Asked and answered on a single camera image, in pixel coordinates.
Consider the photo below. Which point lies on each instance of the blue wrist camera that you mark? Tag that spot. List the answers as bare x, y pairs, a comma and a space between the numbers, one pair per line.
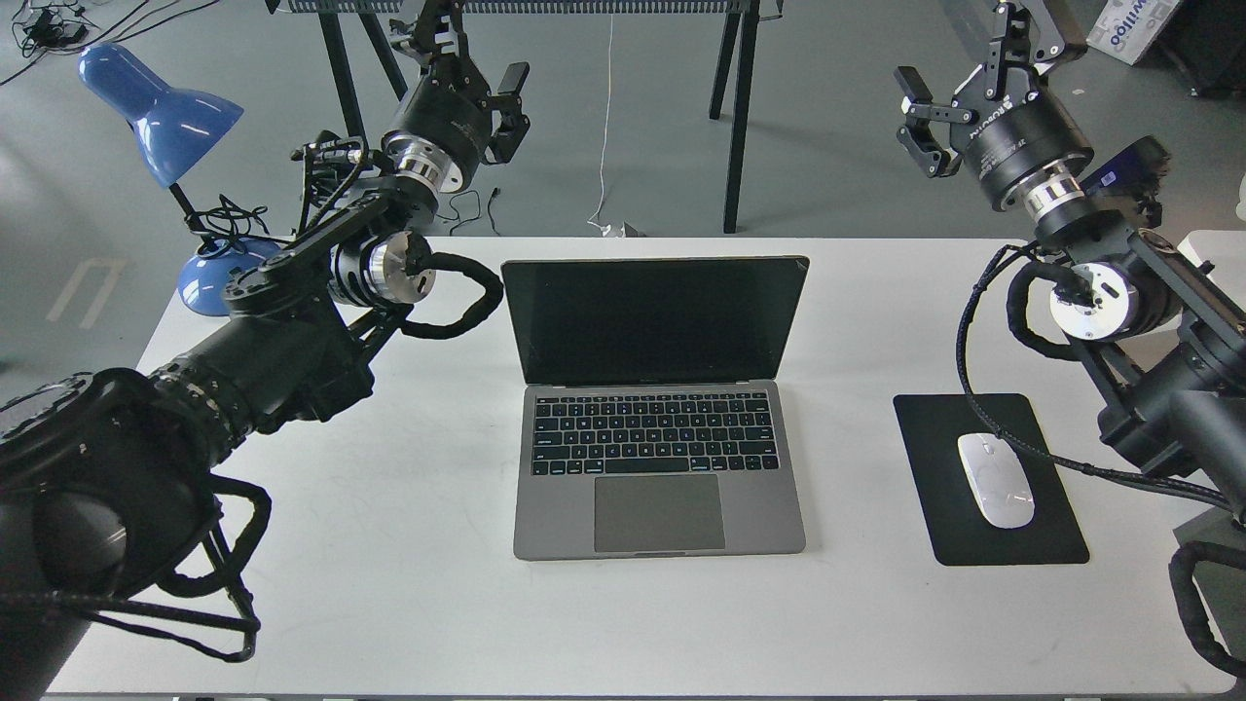
1135, 173

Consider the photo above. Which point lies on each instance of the black metal table frame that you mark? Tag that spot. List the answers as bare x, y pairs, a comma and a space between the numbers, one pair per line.
588, 74

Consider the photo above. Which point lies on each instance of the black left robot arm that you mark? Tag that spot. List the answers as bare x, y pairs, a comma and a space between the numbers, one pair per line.
112, 513

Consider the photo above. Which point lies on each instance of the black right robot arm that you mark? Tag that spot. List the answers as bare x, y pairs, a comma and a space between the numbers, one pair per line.
1160, 341

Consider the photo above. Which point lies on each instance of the white cardboard box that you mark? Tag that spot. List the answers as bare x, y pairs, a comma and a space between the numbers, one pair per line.
1125, 30

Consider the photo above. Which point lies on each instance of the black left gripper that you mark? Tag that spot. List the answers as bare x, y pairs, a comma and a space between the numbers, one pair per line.
444, 128

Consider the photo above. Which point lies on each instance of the grey laptop computer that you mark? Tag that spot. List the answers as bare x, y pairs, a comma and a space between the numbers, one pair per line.
653, 425

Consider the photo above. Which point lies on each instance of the white computer mouse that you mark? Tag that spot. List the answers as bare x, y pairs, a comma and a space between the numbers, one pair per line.
997, 480

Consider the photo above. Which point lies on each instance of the white side table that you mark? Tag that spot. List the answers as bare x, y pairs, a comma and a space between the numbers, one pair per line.
1225, 250

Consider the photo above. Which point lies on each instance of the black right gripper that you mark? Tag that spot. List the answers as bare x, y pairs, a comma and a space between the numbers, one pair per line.
1020, 137

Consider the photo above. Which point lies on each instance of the black mouse pad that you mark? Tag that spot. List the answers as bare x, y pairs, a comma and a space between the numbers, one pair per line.
930, 425

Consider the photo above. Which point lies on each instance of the blue desk lamp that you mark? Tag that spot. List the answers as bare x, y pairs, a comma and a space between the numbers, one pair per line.
174, 129

